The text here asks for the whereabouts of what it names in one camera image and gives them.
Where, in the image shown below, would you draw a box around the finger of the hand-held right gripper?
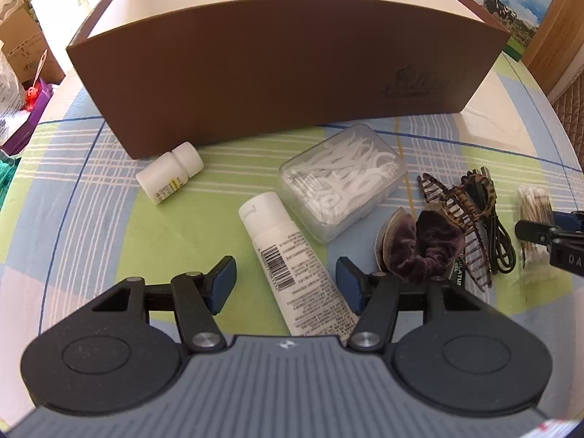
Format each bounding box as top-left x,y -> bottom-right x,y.
550,210 -> 584,231
515,220 -> 584,243

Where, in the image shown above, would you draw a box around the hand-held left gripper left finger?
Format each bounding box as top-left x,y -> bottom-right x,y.
91,255 -> 238,353

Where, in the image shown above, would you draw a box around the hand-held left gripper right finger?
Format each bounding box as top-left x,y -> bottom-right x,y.
335,257 -> 488,353

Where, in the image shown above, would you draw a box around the cotton swab pack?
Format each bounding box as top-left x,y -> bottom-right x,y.
515,185 -> 566,284

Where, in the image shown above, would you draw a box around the white cream tube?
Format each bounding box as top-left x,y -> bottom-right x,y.
238,192 -> 359,336

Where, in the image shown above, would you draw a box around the purple velvet scrunchie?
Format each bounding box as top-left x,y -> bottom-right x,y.
388,210 -> 465,284

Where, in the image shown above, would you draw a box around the brown cardboard box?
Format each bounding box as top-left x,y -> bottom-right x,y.
66,0 -> 512,160

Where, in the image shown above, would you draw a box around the tortoiseshell hair claw clip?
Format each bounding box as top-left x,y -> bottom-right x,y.
416,170 -> 498,289

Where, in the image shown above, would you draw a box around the brown quilted chair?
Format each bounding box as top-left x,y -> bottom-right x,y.
547,77 -> 584,169

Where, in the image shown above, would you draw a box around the clear floss pick box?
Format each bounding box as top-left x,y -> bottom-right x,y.
278,123 -> 409,243

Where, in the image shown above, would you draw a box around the white pill bottle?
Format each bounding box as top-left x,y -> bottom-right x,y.
136,142 -> 204,205

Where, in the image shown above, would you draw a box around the plaid tablecloth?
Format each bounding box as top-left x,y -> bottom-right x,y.
0,50 -> 584,420

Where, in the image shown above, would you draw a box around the wooden door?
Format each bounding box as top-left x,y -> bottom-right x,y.
525,0 -> 584,96

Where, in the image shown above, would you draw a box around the milk carton box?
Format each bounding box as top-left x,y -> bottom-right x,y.
411,0 -> 558,62

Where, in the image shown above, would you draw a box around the purple box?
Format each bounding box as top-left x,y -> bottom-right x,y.
0,77 -> 56,156

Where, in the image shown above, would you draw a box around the white plastic bag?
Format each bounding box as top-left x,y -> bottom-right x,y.
0,50 -> 24,119

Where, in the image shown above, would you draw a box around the cardboard box with hang hole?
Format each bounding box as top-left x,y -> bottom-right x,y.
0,0 -> 65,84

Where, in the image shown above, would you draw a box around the black cable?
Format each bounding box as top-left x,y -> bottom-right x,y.
465,169 -> 516,277

